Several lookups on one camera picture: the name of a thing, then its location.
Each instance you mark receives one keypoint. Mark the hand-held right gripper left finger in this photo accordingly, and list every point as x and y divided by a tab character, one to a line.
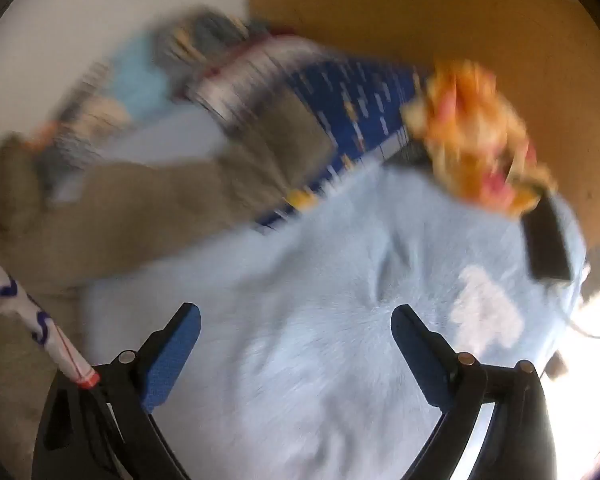
172	360

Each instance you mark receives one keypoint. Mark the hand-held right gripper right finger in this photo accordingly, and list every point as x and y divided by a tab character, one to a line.
420	355

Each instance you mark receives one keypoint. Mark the olive puffer jacket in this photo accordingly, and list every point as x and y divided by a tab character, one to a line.
155	210

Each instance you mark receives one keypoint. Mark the light blue cloud-print bed sheet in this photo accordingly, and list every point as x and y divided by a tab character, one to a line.
305	310

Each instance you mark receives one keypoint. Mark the black rectangular device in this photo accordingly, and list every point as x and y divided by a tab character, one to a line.
547	245

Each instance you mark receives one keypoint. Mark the blue patterned pillow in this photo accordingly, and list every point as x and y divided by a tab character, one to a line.
350	100

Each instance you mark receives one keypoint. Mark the patchwork cartoon quilt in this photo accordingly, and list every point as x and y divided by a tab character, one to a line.
135	80

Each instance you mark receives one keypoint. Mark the wooden headboard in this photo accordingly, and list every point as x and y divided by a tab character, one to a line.
430	10

